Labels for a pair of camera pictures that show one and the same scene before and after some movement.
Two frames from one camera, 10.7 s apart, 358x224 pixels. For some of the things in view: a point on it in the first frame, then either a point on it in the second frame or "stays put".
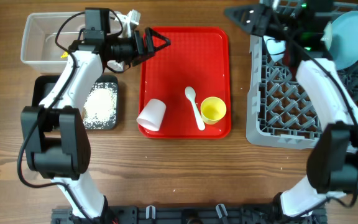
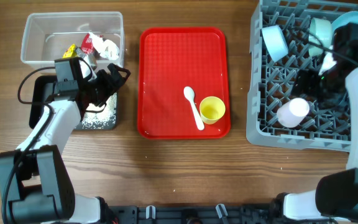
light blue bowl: x=276 y=49 stays put
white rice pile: x=99 y=109 stays put
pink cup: x=151 y=116 to x=292 y=112
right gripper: x=263 y=13 to x=303 y=85
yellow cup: x=212 y=109 stays put
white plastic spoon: x=191 y=94 stays put
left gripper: x=142 y=51 to x=110 y=86
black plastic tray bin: x=100 y=110 stays put
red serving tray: x=196 y=57 stays put
